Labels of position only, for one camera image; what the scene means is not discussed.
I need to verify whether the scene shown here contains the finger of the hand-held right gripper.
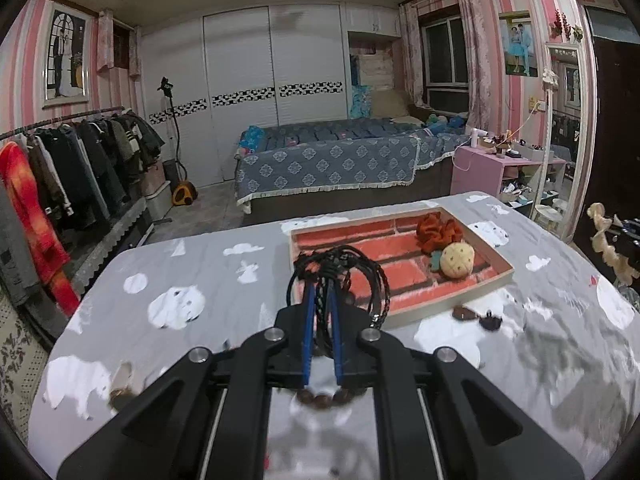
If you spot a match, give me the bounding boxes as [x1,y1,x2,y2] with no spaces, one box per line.
[610,214,640,241]

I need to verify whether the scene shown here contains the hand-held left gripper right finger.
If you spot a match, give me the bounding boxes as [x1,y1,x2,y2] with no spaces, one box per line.
[325,280,586,480]

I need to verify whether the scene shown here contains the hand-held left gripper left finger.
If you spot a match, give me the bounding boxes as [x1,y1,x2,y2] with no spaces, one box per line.
[56,280,321,480]

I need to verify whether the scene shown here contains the black cord bracelets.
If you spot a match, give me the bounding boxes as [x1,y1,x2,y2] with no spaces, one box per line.
[286,245,392,356]

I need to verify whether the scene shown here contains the brown wooden bead bracelet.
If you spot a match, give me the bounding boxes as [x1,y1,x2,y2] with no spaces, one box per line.
[295,387,353,408]

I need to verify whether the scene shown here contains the shallow tray with red lining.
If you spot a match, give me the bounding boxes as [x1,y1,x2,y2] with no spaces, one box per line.
[289,205,516,331]

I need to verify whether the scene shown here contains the yellow plush hair tie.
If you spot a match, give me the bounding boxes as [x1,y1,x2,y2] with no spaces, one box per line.
[430,241,476,278]

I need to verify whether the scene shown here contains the orange scrunchie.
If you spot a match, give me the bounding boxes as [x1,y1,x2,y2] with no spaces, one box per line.
[416,212,465,256]

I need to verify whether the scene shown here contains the gold wristwatch with pale band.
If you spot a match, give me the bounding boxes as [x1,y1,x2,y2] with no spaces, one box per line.
[107,362,138,413]

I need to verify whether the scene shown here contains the dark wooden cabinet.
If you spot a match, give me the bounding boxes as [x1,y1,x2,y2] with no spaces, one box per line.
[582,5,640,281]

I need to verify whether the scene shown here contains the white framed standing mirror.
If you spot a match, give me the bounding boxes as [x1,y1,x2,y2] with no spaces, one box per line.
[530,41,593,241]

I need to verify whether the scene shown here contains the pink cabinet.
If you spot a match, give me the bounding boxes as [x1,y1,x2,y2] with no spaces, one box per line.
[450,145,568,206]

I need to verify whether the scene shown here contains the sofa bed with blue cover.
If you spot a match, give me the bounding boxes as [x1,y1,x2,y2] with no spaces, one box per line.
[234,116,473,213]

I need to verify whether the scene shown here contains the garment steamer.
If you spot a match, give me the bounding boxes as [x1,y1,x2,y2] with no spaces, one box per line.
[157,76,198,207]

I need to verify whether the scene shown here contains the plastic storage box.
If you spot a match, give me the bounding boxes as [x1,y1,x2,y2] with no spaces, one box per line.
[140,160,173,223]

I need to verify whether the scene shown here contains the red artificial flowers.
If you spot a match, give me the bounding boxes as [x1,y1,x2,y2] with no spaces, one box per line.
[550,9,585,43]

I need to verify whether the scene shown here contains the grey lace cloth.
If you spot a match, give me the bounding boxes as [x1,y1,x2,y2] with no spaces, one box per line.
[72,205,151,291]

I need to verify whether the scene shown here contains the long pink curtain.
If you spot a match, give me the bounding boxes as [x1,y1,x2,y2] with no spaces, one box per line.
[400,0,426,106]
[457,0,493,131]

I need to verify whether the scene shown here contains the turquoise cloth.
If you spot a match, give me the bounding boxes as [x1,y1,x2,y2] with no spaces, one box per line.
[350,55,373,121]

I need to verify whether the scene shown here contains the beige cushion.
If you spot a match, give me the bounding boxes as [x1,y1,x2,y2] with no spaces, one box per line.
[370,90,408,117]

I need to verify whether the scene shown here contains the large window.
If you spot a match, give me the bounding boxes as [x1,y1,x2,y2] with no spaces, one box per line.
[422,15,471,113]

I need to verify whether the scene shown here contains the row of dark hanging clothes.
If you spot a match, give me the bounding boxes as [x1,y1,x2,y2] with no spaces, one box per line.
[22,110,166,233]

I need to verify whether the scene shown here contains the white wardrobe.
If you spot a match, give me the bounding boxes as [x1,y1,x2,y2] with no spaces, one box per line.
[140,2,401,186]

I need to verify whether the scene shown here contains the floral patterned cloth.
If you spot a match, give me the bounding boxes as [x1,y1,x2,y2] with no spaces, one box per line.
[0,290,56,431]

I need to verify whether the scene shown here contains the orange red fleece robe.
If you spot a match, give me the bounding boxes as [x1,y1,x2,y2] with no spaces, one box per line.
[0,141,81,316]

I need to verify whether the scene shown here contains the grey quilted coat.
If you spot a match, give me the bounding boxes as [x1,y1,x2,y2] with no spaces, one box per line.
[0,180,38,306]

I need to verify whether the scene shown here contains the metal clothes rack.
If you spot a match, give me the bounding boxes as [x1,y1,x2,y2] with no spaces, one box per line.
[0,105,126,141]

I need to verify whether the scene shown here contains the short pink curtain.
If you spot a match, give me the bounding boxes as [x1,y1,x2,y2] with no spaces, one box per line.
[97,9,117,71]
[130,27,143,78]

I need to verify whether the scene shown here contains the small window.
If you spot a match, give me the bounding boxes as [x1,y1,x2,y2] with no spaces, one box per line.
[112,20,133,68]

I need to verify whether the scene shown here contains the wall poster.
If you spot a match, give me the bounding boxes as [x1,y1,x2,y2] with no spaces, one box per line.
[498,10,540,78]

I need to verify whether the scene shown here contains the framed wall picture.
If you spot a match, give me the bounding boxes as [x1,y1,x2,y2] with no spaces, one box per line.
[42,2,93,108]

